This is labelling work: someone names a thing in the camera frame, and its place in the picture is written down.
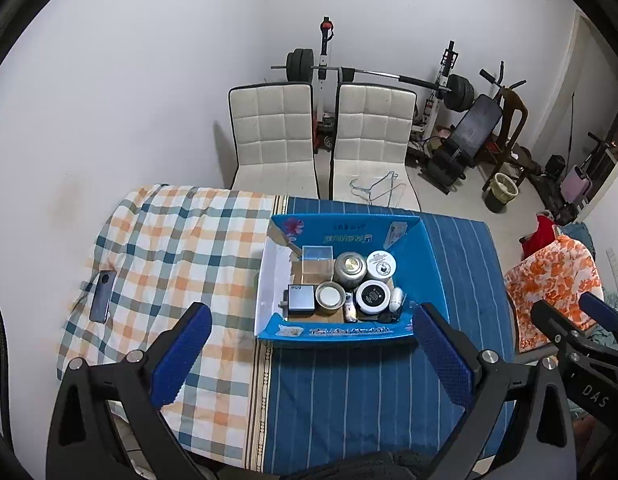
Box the barbell with black plates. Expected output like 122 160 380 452
270 49 476 111

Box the clear acrylic box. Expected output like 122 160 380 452
301 245 336 283

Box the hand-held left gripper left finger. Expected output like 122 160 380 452
46 302 213 480

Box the black weight bench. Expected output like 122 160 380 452
420 94 504 195

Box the olive round tin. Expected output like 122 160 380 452
315 281 347 311

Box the silver metal canister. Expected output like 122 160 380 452
334 252 368 291

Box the red cloth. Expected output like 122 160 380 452
521 212 562 261

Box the blue striped tablecloth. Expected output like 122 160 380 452
261 196 517 476

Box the white barbell rack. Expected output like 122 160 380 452
309 16 462 156

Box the teal cloth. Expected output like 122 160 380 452
564 221 594 256

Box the grey smartphone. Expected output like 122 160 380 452
88 270 118 324

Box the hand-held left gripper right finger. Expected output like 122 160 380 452
412 303 577 480

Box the white wire clothes hanger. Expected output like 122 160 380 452
349 171 407 206

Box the beige waste basket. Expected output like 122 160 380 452
484 172 520 213

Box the dark cloth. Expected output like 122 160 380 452
284 450 440 480

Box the black cable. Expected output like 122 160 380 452
0 280 15 456

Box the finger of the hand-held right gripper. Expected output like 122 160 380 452
579 291 618 348
530 299 592 358

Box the pink small case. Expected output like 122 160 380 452
564 162 592 206

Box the white jar with black lid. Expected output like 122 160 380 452
354 280 393 317

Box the blue cardboard box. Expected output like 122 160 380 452
253 212 449 350

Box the brown wooden chair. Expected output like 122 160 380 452
481 85 544 191

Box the white quilted chair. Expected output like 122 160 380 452
330 81 422 211
228 82 320 200

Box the grey power adapter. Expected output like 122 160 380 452
280 284 317 318

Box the orange and teal checked blanket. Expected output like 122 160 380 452
56 184 290 463

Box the orange and white patterned cloth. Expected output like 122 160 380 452
504 236 604 353

